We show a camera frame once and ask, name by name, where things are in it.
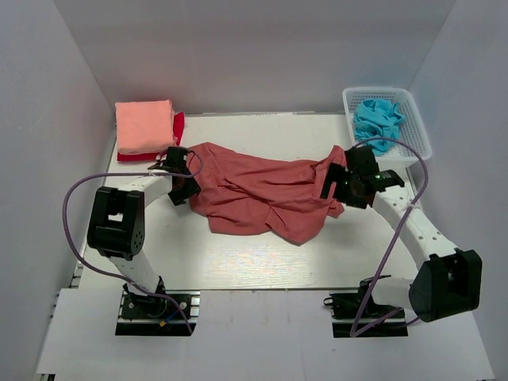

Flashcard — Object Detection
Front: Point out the dusty red t shirt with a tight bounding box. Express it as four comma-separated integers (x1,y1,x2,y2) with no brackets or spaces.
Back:
189,142,346,245

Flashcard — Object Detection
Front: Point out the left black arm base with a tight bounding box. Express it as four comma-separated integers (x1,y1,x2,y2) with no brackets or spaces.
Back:
115,286,200,337

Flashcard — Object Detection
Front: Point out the folded bright red t shirt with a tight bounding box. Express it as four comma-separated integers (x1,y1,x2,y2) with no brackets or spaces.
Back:
117,112,185,163

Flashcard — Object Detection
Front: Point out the white plastic mesh basket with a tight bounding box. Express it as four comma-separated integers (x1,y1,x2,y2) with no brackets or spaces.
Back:
342,87,432,169

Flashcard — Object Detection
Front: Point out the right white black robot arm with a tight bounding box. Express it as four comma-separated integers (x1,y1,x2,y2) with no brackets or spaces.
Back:
321,146,483,322

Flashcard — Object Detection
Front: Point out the folded salmon pink t shirt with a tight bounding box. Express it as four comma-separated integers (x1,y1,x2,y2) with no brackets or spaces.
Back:
115,99,176,155

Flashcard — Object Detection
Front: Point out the crumpled blue t shirt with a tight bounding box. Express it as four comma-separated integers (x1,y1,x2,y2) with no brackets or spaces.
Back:
352,98,406,156

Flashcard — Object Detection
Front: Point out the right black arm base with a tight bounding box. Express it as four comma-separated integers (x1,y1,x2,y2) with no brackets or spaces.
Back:
324,279,410,339

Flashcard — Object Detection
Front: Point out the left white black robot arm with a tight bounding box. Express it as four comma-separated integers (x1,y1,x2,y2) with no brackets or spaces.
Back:
87,147,202,317

